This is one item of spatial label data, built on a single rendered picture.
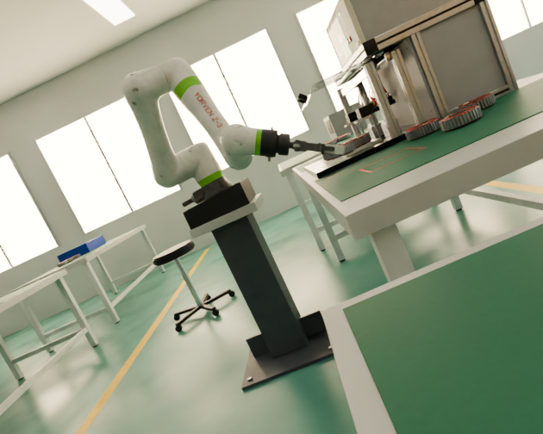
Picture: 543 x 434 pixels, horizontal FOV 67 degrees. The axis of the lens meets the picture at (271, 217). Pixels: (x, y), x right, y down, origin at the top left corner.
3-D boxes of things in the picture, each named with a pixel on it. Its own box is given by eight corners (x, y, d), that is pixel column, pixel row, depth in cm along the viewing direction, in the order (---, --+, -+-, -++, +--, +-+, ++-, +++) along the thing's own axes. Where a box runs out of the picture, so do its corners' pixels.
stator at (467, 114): (481, 114, 120) (476, 102, 120) (485, 117, 110) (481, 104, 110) (441, 130, 125) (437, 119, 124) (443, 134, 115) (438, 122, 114)
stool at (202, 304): (165, 337, 303) (130, 271, 295) (180, 312, 352) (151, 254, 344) (232, 309, 299) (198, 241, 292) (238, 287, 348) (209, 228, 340)
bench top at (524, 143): (355, 241, 74) (345, 216, 73) (295, 175, 291) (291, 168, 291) (927, -10, 67) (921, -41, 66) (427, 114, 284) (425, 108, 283)
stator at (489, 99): (502, 99, 132) (497, 89, 132) (489, 108, 126) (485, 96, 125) (468, 112, 141) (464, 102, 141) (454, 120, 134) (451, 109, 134)
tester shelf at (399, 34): (366, 56, 141) (361, 43, 141) (337, 87, 208) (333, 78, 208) (488, -2, 138) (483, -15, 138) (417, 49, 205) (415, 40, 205)
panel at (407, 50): (437, 118, 145) (406, 37, 141) (386, 129, 211) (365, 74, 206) (440, 117, 145) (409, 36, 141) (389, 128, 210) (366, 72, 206)
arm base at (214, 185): (181, 213, 191) (174, 201, 191) (194, 206, 205) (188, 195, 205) (226, 189, 183) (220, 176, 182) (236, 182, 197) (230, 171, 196)
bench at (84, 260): (43, 356, 421) (6, 293, 411) (114, 294, 609) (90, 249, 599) (121, 322, 415) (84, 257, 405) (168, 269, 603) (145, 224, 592)
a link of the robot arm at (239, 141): (216, 145, 134) (221, 115, 137) (220, 161, 146) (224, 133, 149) (259, 150, 134) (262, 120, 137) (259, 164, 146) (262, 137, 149)
